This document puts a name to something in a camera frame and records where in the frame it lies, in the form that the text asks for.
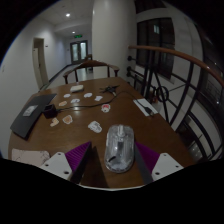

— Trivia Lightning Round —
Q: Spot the large white sticker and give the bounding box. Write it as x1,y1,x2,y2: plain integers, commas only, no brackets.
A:
87,120,103,134

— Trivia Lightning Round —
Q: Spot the black cable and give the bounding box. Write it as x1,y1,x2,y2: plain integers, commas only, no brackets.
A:
54,85,154,116

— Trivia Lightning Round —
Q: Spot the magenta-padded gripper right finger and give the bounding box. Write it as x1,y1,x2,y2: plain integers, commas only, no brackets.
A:
133,141,185,185

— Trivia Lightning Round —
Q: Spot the black closed laptop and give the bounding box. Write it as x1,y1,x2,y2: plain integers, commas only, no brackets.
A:
9,93,58,139

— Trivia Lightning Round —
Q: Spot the transparent computer mouse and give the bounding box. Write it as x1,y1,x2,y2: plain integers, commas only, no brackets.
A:
104,124,135,174

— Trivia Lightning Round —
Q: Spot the small black charger block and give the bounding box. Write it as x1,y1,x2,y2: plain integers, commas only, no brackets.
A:
42,103,57,119

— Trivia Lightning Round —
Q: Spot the wooden armchair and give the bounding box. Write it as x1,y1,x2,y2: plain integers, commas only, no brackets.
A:
62,59,120,85

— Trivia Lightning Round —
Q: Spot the red and white sticker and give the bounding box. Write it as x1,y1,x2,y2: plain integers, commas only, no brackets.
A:
101,103,112,114

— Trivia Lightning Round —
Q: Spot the small white box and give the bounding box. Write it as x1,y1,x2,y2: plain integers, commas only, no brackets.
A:
69,84,85,93

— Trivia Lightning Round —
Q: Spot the orange sticker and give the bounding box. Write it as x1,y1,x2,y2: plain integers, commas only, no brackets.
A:
62,114,74,125

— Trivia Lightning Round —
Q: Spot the wooden-topped black metal railing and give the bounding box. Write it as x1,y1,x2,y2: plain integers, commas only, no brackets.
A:
125,44,224,164

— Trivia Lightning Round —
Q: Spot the dark framed window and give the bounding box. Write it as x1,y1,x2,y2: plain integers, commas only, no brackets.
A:
135,18,176,80

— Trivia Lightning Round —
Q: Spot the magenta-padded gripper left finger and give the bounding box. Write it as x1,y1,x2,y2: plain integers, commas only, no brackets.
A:
39,141,93,185

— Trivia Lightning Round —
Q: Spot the white side door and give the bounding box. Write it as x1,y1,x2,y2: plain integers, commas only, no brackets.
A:
32,37,50,89

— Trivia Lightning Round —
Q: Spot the glass double door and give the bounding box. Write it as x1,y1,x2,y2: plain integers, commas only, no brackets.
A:
69,39,89,65

